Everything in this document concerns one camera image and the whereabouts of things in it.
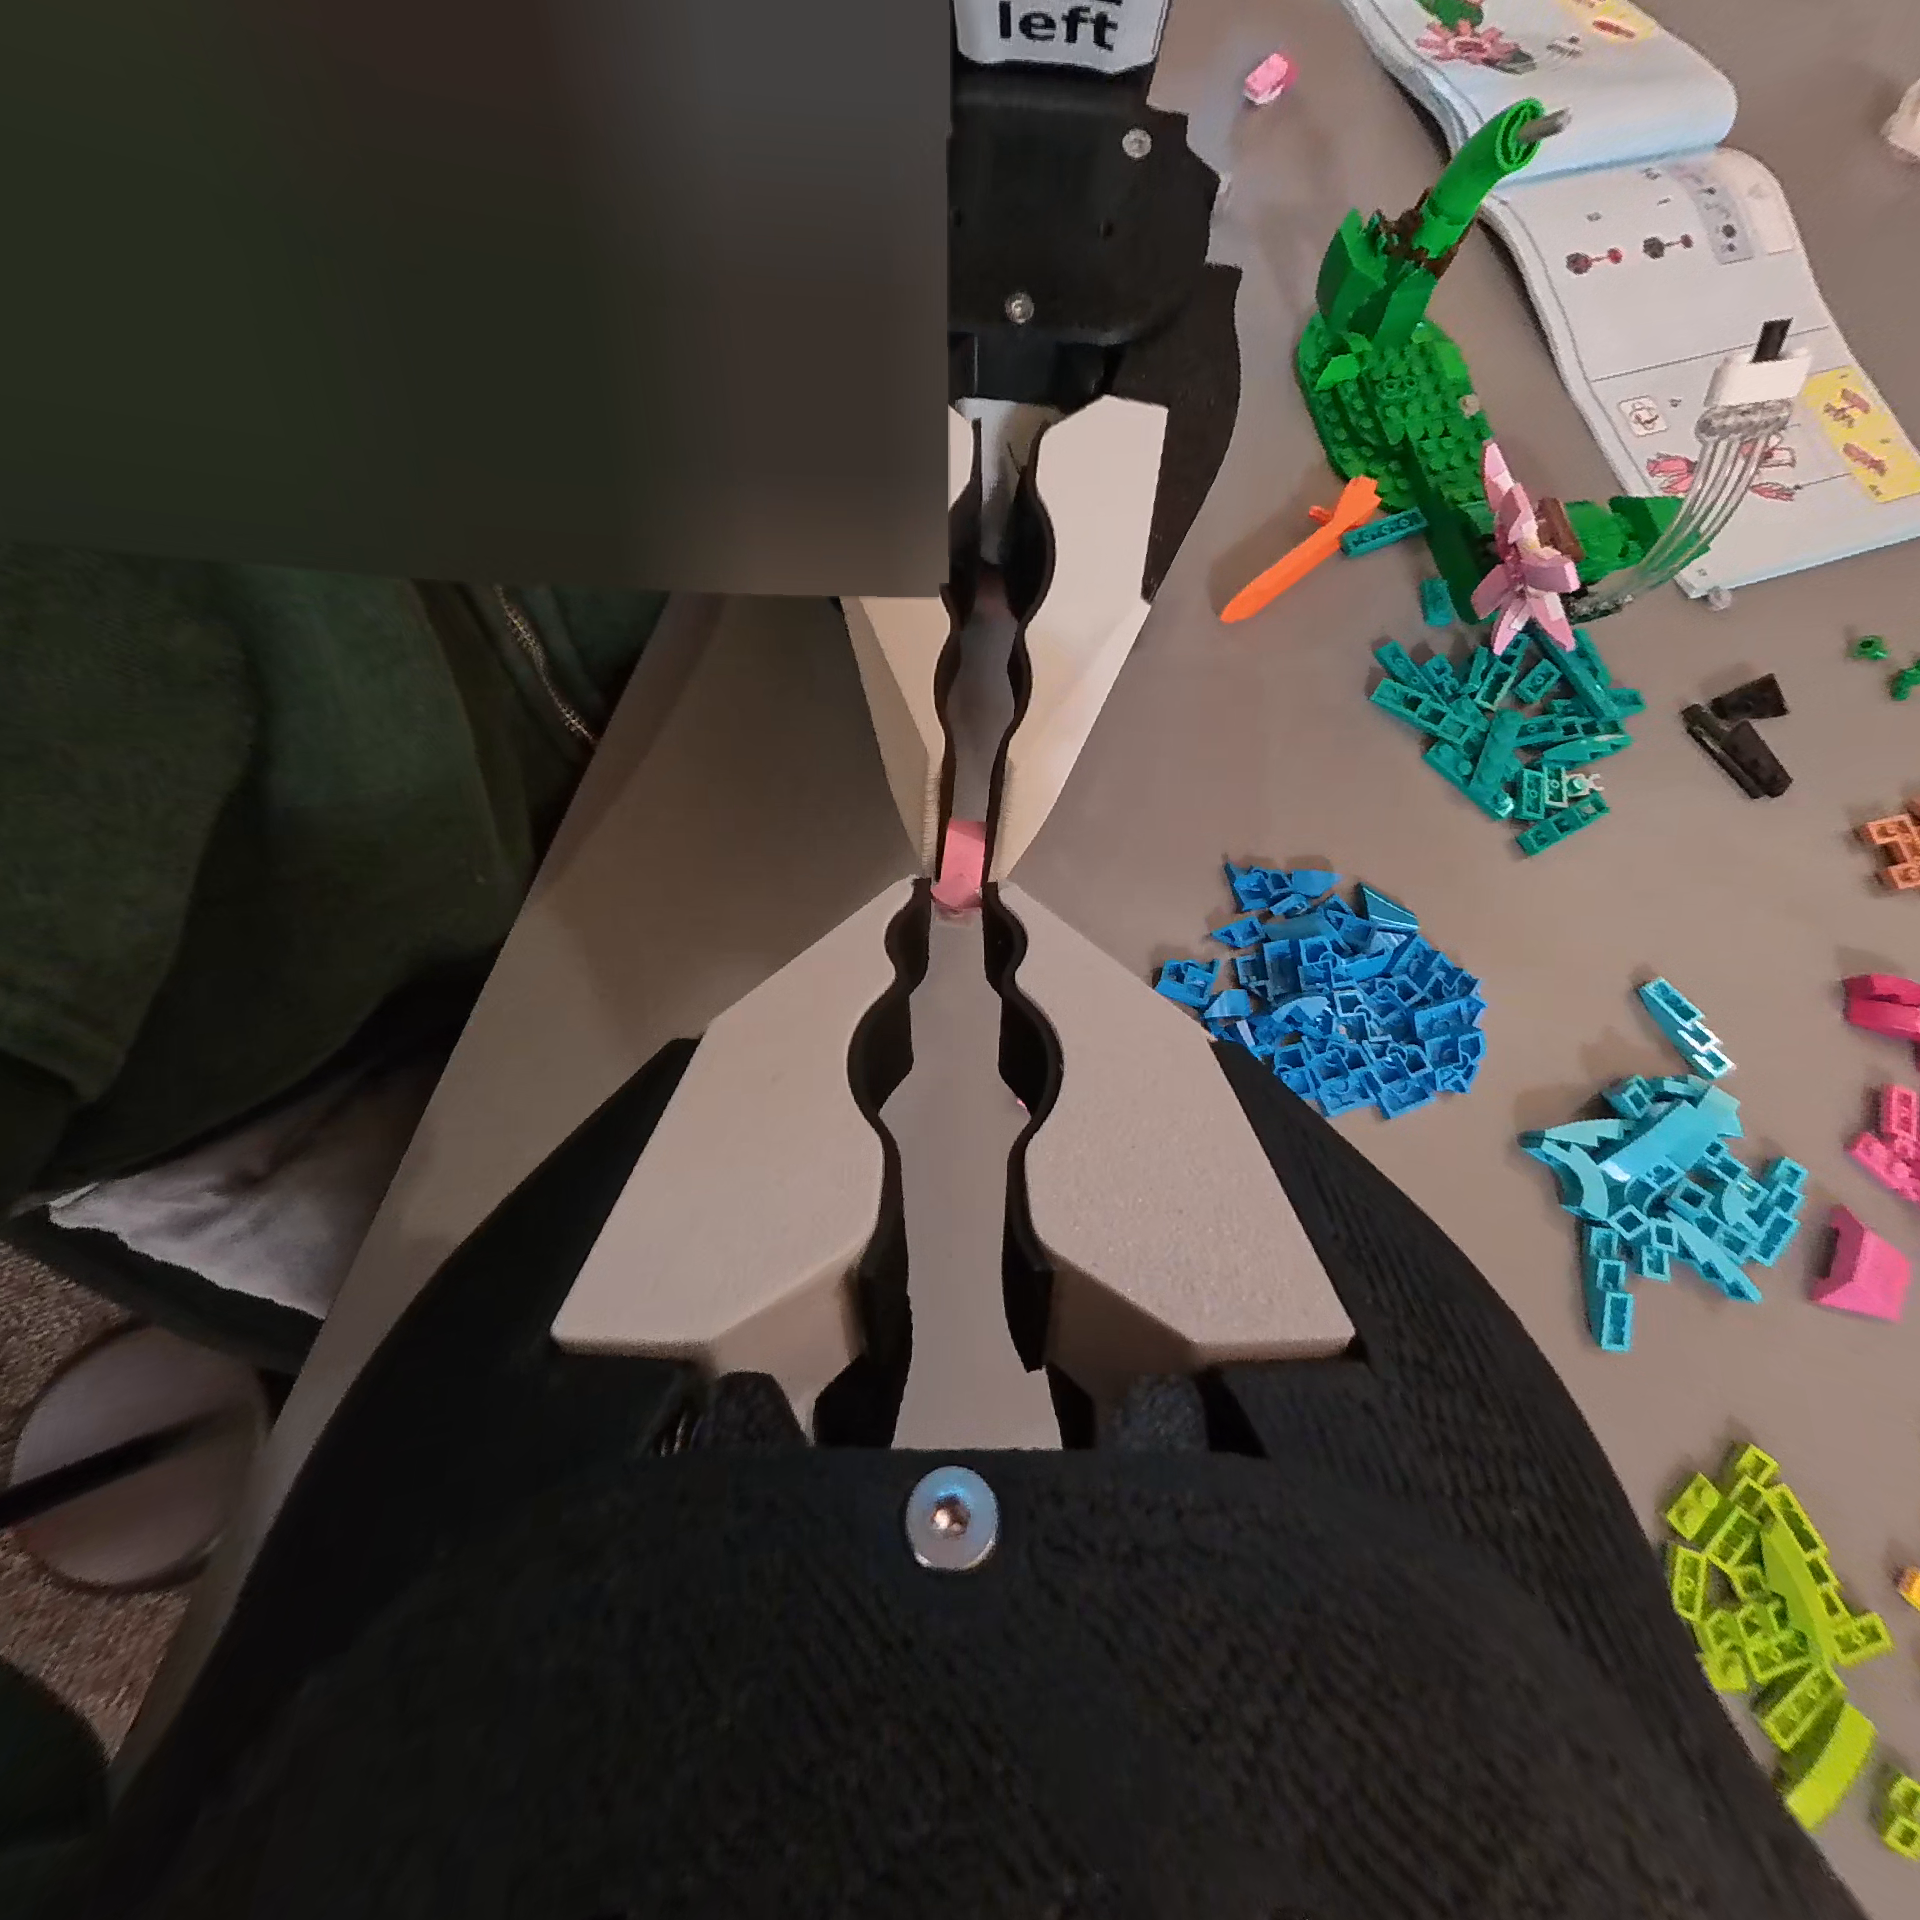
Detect pile of teal lego bricks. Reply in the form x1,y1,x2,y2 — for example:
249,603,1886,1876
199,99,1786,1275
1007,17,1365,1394
1365,630,1646,864

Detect green lego plant model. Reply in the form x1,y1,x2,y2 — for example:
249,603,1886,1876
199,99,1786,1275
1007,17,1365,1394
1288,97,1705,630

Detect person's white shirt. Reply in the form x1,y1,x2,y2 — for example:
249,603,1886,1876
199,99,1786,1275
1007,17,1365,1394
39,1051,415,1323

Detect orange pointed lego piece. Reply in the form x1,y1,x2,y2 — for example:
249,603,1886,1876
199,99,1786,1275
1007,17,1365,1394
1211,471,1385,630

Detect pile of light blue bricks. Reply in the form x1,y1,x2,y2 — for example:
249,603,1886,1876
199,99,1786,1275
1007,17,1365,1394
1518,1062,1812,1351

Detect single light blue lego brick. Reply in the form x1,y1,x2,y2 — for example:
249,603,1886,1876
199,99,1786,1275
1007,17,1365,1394
1630,975,1730,1079

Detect pink lego flower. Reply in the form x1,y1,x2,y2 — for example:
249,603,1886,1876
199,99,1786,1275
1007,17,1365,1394
1470,440,1583,656

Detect small pile black lego pieces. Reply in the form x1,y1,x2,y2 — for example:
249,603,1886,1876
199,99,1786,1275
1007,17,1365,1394
1676,673,1792,803

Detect magenta sloped lego piece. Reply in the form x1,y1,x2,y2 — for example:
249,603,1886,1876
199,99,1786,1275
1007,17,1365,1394
1802,1205,1920,1323

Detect person's green jacket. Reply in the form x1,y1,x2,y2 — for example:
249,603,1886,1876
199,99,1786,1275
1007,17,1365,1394
0,544,665,1211

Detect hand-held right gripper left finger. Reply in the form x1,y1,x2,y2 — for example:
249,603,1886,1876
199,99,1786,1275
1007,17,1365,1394
550,882,937,1444

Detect pile of blue lego bricks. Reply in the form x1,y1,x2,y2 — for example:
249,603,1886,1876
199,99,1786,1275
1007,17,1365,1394
1154,864,1484,1119

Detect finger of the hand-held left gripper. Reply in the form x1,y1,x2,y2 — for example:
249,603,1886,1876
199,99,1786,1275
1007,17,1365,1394
980,399,1180,899
837,401,987,890

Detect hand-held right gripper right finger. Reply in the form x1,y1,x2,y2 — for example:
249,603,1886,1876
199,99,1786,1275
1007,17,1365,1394
980,890,1360,1457

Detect lego instruction booklet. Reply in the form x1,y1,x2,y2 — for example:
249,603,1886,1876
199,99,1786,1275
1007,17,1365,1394
1334,0,1920,603

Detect pile of lime lego bricks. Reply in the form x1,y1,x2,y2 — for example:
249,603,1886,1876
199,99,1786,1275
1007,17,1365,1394
1660,1436,1920,1868

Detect pile of pink lego bricks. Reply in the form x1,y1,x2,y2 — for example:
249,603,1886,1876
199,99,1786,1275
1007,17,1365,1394
1841,975,1920,1205

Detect translucent lego wing piece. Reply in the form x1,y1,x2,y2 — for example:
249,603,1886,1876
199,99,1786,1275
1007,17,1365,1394
1626,315,1816,617

